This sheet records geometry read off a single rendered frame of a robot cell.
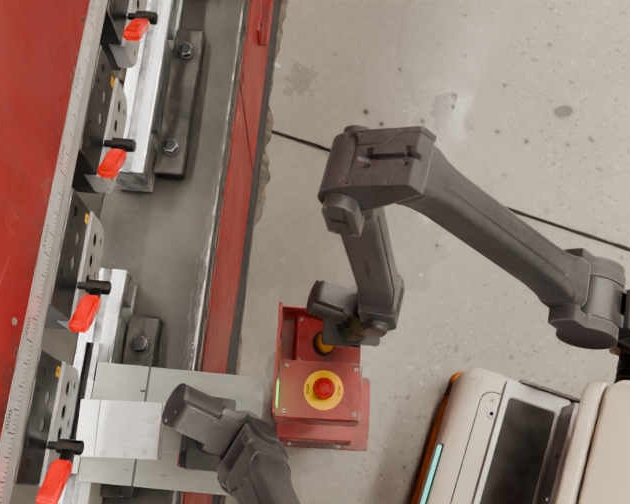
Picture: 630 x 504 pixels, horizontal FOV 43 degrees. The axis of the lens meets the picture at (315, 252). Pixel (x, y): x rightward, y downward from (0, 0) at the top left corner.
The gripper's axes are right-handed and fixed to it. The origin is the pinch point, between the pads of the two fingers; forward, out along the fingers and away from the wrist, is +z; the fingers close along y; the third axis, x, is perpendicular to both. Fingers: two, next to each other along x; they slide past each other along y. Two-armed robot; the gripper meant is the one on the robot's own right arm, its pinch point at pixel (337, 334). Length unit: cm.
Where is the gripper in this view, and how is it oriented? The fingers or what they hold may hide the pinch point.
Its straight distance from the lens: 148.4
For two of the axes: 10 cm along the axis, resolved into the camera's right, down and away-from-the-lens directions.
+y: -9.6, -1.2, -2.4
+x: -0.4, 9.5, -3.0
